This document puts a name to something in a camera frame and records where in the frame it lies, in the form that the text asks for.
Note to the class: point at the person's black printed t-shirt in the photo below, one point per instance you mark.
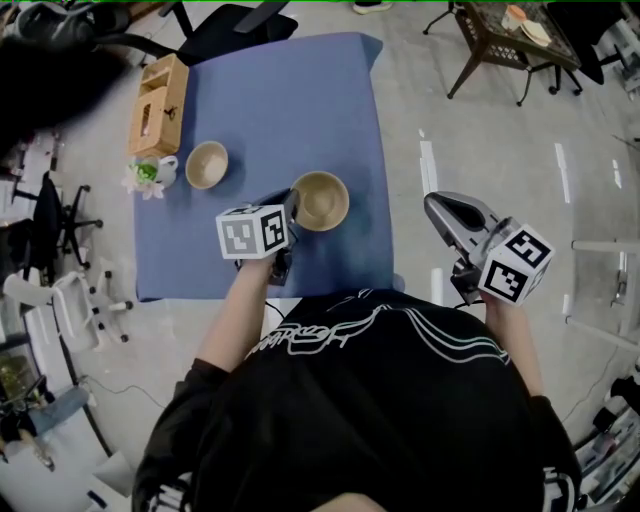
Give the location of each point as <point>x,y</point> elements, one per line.
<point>360,425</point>

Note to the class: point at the wicker tissue box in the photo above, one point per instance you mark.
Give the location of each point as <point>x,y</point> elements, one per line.
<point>160,110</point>

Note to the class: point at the person's right forearm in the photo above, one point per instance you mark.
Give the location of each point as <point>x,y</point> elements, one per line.
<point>515,350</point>

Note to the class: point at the beige plate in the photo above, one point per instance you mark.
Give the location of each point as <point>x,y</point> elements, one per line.
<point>535,34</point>

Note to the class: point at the white office chair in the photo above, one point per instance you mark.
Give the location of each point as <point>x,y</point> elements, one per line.
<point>75,305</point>

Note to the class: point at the blue tablecloth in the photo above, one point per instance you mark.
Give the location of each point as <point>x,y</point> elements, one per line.
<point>280,110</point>

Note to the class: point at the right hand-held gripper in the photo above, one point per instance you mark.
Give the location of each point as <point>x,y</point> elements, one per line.
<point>515,270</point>

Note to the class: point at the person's left forearm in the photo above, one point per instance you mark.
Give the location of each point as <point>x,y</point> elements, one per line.
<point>240,320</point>

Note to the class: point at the orange and white cup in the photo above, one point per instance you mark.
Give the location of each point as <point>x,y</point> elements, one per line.
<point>515,17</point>

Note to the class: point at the white desk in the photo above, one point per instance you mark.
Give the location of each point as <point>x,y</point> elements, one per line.
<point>45,360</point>

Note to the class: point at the white shelf unit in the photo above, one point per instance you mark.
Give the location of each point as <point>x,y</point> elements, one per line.
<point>60,485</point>

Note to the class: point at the black office chair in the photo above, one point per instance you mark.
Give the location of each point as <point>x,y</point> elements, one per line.
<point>47,220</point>
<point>442,15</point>
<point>235,35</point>
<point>585,40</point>

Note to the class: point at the dark lattice side table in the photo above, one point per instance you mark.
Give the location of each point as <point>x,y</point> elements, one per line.
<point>500,45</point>

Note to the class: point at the blue denim cloth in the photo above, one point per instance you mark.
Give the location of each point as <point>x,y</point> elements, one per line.
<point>60,410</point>

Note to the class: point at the cluttered equipment rack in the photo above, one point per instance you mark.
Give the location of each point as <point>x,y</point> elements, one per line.
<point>610,450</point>

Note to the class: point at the white metal frame table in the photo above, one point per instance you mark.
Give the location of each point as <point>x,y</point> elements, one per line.
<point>610,245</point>

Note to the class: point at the white mug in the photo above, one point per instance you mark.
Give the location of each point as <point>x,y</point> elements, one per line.
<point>167,170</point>

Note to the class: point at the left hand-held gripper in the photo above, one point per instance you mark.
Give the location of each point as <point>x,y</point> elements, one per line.
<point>245,235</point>

